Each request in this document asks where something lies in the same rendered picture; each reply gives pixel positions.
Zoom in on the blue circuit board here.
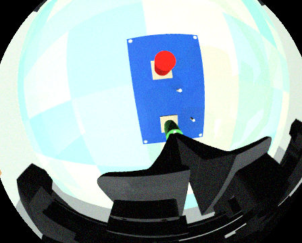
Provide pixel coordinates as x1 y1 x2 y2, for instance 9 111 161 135
126 33 205 144

